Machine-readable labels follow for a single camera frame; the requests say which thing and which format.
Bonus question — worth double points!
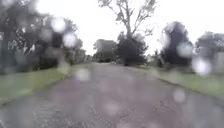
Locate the grey gravel road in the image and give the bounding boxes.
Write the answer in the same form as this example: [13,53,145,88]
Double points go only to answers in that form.
[0,62,224,128]

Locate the grass verge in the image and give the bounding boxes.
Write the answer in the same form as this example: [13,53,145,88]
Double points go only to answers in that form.
[141,64,224,100]
[0,63,84,108]

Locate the row of trees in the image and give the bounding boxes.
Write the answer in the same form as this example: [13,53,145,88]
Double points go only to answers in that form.
[0,0,87,75]

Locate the tall bare tree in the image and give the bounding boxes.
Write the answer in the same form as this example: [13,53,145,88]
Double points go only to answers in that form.
[97,0,158,67]

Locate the dark bushy tree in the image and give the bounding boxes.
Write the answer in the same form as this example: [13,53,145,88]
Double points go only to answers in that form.
[159,21,194,67]

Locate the trees beside grass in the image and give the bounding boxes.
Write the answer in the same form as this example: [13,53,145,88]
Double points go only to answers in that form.
[194,31,224,73]

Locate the distant tree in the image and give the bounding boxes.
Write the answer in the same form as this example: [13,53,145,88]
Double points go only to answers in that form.
[92,38,118,63]

